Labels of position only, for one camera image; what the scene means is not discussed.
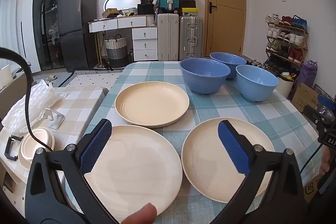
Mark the rows of assorted shoes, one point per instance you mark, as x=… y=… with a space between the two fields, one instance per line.
x=286 y=37

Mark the small open cardboard box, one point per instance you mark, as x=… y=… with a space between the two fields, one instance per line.
x=111 y=12

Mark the dark blue bowl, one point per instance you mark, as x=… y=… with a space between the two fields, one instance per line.
x=231 y=60
x=203 y=77

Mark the dark grey fridge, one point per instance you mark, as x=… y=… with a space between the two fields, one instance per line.
x=76 y=24

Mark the brown cardboard box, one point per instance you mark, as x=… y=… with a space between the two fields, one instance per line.
x=305 y=98

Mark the cream round plate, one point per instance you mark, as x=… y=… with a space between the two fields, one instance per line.
x=152 y=104
x=204 y=155
x=139 y=161

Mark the glass door wardrobe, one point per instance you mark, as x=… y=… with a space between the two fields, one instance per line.
x=47 y=3

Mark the white wardrobe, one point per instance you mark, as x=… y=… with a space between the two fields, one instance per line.
x=27 y=16

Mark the metal phone stand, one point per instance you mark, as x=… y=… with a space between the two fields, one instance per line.
x=56 y=119

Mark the white and yellow shoe box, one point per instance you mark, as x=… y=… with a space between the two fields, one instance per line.
x=189 y=12

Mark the woven laundry basket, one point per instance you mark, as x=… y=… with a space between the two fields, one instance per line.
x=116 y=52

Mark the person's dark clothing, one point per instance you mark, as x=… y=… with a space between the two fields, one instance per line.
x=326 y=187

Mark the person's right hand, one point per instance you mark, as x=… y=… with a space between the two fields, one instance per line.
x=326 y=162

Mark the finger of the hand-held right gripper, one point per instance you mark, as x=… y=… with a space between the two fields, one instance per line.
x=313 y=112
x=326 y=102

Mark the black bag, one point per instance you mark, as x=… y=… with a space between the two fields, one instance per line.
x=146 y=7

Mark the light blue ribbed bowl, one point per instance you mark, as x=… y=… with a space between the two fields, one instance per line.
x=256 y=85

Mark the wooden door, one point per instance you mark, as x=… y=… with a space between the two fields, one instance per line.
x=225 y=16

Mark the purple bag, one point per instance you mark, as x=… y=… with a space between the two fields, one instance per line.
x=309 y=74

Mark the person's left hand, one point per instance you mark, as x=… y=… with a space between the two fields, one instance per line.
x=140 y=214

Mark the white suitcase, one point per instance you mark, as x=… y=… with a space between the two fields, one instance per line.
x=168 y=37

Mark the beige slippers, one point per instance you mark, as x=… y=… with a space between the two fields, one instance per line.
x=51 y=78

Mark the printed cardboard box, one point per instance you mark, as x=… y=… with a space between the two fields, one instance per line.
x=312 y=191

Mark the metal shoe rack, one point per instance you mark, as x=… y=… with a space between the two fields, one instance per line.
x=305 y=37

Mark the white drawer unit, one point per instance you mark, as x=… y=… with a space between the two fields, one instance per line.
x=145 y=44

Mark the beige checked cloth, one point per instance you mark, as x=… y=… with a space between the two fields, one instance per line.
x=78 y=106

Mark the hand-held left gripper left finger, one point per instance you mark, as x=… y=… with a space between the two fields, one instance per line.
x=94 y=146

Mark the bubble wrap sheet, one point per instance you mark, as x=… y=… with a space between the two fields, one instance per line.
x=26 y=106

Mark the white trash bin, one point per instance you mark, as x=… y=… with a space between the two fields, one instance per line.
x=284 y=87

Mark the white dotted mat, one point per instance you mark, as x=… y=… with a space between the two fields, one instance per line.
x=92 y=81

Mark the white dressing table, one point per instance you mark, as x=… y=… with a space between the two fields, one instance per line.
x=118 y=23

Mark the oval vanity mirror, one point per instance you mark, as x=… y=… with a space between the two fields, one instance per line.
x=122 y=1

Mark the black and white patterned rug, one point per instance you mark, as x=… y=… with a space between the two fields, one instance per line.
x=78 y=72

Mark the pile of loose sneakers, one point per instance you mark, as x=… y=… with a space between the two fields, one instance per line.
x=256 y=63

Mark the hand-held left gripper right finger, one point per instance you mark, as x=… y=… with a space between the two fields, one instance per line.
x=233 y=148

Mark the silver suitcase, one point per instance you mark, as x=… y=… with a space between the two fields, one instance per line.
x=191 y=37

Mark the stack of small cream dishes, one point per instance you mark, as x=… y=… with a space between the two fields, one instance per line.
x=35 y=146

